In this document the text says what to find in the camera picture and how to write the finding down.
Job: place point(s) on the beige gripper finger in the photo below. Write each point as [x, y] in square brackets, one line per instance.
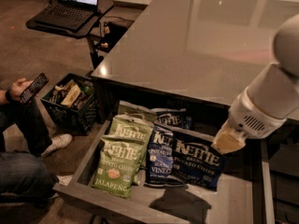
[228, 139]

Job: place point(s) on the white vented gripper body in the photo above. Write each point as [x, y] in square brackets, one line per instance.
[251, 118]

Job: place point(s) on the blue vinegar chip bag front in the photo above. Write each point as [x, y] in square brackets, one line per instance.
[195, 161]

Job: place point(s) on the black smartphone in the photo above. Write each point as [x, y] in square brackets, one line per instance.
[34, 88]

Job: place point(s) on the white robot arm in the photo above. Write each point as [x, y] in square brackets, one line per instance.
[264, 105]

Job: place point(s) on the blue chip bag back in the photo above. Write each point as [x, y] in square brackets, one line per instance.
[173, 117]

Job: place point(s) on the open grey drawer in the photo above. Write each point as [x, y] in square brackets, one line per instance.
[244, 195]

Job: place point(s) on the grey counter cabinet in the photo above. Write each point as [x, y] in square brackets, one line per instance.
[198, 53]

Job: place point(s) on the green chip bag middle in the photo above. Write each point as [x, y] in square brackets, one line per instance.
[129, 127]

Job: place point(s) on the green chip bag back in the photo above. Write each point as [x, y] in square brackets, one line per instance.
[136, 111]

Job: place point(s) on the green jalapeno chip bag front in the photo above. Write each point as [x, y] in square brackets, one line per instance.
[119, 162]

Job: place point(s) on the person's hand holding phone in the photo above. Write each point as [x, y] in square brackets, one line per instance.
[18, 87]

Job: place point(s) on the black plastic crate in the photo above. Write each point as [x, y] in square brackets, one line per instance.
[82, 115]

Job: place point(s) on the snack packets in crate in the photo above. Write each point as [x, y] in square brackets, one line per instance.
[73, 94]

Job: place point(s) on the white sneaker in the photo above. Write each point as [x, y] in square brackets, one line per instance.
[58, 142]

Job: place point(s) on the black laptop stand table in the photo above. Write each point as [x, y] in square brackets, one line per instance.
[104, 6]

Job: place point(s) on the black laptop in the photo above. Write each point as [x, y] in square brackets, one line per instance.
[68, 14]

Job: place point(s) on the person's blue jeans legs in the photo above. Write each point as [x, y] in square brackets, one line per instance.
[24, 173]

